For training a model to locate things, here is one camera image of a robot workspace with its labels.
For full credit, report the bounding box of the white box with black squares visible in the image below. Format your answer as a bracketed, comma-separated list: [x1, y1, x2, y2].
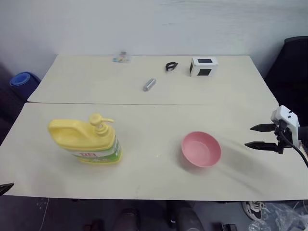
[189, 57, 218, 78]

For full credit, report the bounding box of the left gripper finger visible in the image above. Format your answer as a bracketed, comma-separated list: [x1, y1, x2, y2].
[0, 182, 15, 196]

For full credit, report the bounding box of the silver metal cylinder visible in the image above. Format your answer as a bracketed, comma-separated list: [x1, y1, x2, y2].
[142, 77, 157, 92]

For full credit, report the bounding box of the dark rounded shape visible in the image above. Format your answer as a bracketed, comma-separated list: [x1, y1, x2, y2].
[167, 200, 201, 231]

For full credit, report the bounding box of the pink plastic bowl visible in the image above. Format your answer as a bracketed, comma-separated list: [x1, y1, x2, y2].
[181, 131, 222, 168]

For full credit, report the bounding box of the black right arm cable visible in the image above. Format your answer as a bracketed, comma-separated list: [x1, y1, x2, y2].
[279, 121, 308, 167]

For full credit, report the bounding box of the black and white sneaker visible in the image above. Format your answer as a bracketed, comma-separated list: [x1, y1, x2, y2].
[242, 200, 266, 220]

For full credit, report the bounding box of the black chair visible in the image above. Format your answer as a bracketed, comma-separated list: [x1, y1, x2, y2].
[264, 36, 308, 108]

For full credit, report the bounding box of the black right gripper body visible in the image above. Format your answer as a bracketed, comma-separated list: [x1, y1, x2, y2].
[272, 121, 293, 155]

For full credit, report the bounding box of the clear plastic bag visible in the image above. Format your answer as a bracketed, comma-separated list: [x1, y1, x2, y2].
[247, 201, 308, 231]

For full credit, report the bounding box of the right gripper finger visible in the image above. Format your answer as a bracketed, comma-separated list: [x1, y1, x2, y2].
[250, 123, 275, 132]
[244, 141, 278, 151]

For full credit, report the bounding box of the yellow pump soap bottle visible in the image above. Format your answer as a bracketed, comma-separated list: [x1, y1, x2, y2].
[48, 113, 124, 165]

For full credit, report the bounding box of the small clear plastic packet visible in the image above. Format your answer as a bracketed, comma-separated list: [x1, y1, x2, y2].
[112, 50, 132, 64]

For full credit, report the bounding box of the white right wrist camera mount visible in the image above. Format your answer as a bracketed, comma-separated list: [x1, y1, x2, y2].
[270, 105, 300, 148]

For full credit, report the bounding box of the blue round container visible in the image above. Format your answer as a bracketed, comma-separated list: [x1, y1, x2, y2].
[9, 71, 40, 97]

